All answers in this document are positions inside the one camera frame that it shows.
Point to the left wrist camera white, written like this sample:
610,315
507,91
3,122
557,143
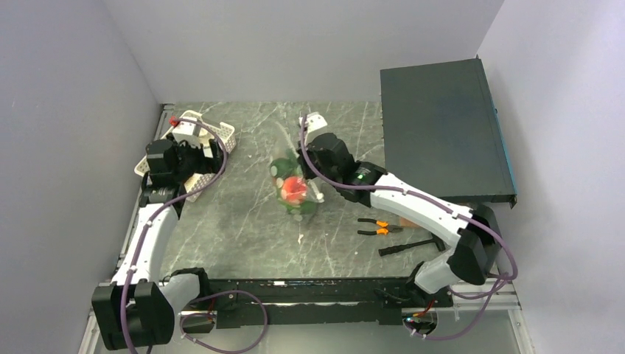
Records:
189,131

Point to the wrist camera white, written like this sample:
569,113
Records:
315,125
189,131

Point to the clear zip top bag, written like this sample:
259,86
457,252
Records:
283,147

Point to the dark green metal box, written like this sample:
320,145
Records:
442,133

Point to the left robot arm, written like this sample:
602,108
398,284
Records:
133,311

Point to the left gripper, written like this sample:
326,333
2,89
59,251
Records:
205,165

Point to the black tool on table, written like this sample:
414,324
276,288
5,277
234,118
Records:
437,242

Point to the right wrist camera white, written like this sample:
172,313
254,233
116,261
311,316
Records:
315,125

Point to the green lettuce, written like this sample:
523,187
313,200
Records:
306,207

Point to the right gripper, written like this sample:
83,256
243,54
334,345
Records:
306,172

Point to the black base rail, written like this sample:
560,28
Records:
308,301

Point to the orange handled pliers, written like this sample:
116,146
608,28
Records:
383,228

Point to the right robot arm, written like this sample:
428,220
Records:
470,235

